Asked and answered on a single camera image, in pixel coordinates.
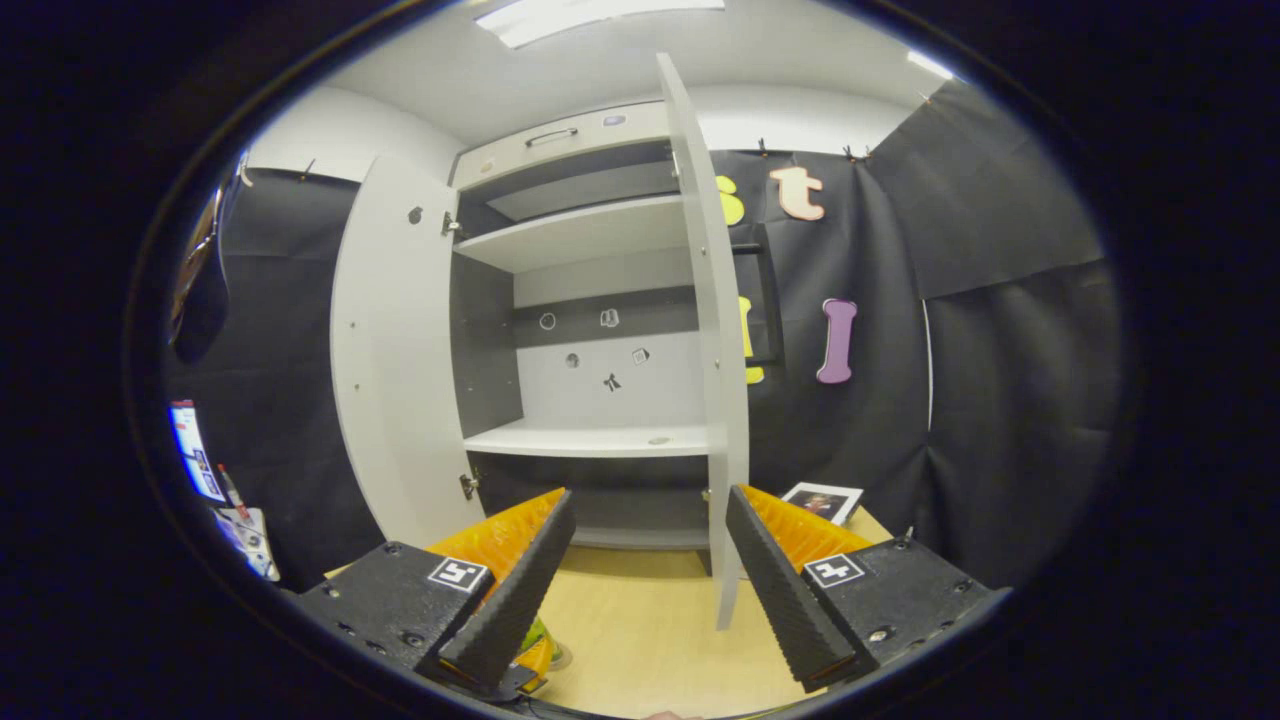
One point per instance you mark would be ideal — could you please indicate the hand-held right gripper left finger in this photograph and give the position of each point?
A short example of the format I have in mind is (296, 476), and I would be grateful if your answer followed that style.
(510, 600)

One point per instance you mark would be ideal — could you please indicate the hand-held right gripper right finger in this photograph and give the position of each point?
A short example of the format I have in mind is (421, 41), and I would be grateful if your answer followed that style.
(790, 600)

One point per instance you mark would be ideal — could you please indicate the green label bottle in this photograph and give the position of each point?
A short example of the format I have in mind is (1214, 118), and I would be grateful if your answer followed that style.
(538, 640)

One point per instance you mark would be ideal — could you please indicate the white cabinet door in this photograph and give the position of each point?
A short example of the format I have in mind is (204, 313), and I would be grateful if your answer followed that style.
(715, 350)
(400, 350)

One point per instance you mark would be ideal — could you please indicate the metal door hinge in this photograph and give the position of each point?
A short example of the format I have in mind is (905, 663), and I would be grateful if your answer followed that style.
(469, 486)
(451, 224)

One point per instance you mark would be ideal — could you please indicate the white cabinet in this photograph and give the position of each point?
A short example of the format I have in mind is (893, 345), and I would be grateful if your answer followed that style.
(600, 390)

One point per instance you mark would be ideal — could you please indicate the white cabinet shelf board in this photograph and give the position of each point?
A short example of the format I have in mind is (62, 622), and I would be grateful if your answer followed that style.
(580, 232)

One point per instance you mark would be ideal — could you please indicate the white cabinet drawer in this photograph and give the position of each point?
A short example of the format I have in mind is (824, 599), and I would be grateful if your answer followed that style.
(630, 135)

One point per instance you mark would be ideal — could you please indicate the white photo card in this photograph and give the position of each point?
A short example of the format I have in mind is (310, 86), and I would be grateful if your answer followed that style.
(825, 500)

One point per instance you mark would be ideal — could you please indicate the white paper sheets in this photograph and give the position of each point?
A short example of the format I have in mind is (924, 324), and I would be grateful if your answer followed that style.
(250, 540)

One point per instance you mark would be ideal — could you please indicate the black backdrop cloth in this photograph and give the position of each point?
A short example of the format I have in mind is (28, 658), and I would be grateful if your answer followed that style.
(1000, 400)

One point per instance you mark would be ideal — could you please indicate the computer monitor screen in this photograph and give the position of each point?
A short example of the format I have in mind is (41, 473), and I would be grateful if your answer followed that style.
(192, 450)

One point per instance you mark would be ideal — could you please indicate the dark curved object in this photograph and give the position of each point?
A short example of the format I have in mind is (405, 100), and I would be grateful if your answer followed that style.
(205, 290)

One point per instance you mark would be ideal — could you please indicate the small ceiling light panel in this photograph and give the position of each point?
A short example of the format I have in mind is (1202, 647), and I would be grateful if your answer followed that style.
(930, 65)

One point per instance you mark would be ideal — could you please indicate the large ceiling light panel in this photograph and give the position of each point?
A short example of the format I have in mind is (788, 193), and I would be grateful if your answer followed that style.
(600, 15)

